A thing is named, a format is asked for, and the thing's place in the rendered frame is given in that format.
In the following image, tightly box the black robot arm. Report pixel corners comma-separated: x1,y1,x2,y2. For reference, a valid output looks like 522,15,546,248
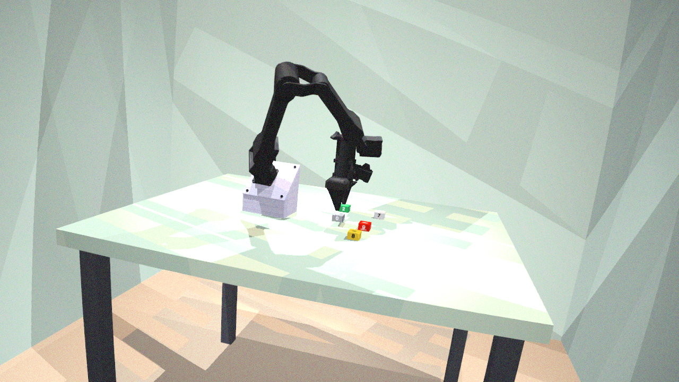
249,62,383,186

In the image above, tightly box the yellow block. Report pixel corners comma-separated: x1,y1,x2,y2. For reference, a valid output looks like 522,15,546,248
347,229,362,241

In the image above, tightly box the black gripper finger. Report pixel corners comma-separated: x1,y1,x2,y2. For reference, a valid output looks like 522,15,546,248
342,181,357,205
327,188,349,211

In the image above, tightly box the red block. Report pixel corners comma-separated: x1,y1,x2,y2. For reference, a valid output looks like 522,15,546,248
358,221,371,232

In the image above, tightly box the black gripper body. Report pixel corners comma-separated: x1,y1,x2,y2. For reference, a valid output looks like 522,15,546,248
325,155,359,190

